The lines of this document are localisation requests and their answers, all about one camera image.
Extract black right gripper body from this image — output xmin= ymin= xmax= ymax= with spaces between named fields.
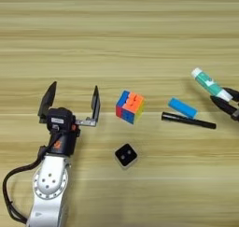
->
xmin=231 ymin=109 xmax=239 ymax=123

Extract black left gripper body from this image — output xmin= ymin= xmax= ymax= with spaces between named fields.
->
xmin=38 ymin=113 xmax=98 ymax=157

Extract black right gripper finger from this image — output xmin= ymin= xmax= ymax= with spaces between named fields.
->
xmin=221 ymin=87 xmax=239 ymax=102
xmin=209 ymin=94 xmax=239 ymax=117

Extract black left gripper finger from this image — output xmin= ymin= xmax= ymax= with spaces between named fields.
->
xmin=91 ymin=84 xmax=102 ymax=121
xmin=37 ymin=80 xmax=58 ymax=119

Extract green white glue stick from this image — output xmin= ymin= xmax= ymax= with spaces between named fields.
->
xmin=190 ymin=66 xmax=234 ymax=103

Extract multicolour puzzle cube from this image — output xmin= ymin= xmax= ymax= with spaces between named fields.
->
xmin=115 ymin=89 xmax=147 ymax=125

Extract black marker pen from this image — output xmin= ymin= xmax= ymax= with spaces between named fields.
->
xmin=161 ymin=111 xmax=218 ymax=130

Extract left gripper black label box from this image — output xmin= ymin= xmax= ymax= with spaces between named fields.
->
xmin=46 ymin=106 xmax=76 ymax=133

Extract blue rectangular eraser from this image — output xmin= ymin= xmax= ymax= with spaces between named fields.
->
xmin=167 ymin=96 xmax=199 ymax=120

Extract small black two-dot cube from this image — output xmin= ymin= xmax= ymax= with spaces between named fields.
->
xmin=113 ymin=142 xmax=139 ymax=170

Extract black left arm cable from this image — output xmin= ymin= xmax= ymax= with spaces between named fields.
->
xmin=2 ymin=131 xmax=61 ymax=224

